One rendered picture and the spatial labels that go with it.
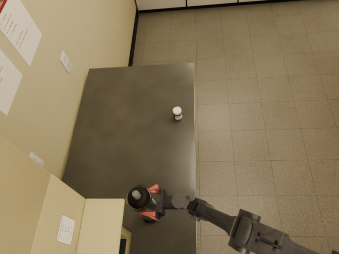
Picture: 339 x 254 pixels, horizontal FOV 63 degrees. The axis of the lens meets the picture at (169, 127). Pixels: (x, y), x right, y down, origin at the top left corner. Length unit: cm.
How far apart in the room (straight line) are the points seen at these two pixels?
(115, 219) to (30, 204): 27
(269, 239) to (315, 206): 172
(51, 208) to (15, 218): 12
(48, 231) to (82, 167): 91
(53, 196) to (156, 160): 85
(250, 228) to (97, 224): 41
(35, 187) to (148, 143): 96
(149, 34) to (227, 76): 114
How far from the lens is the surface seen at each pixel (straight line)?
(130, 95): 172
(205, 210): 105
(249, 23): 358
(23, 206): 61
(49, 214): 69
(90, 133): 165
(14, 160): 57
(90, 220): 83
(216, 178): 241
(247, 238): 81
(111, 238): 80
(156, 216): 116
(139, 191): 116
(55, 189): 70
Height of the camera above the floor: 226
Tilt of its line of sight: 59 degrees down
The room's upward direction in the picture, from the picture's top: 13 degrees counter-clockwise
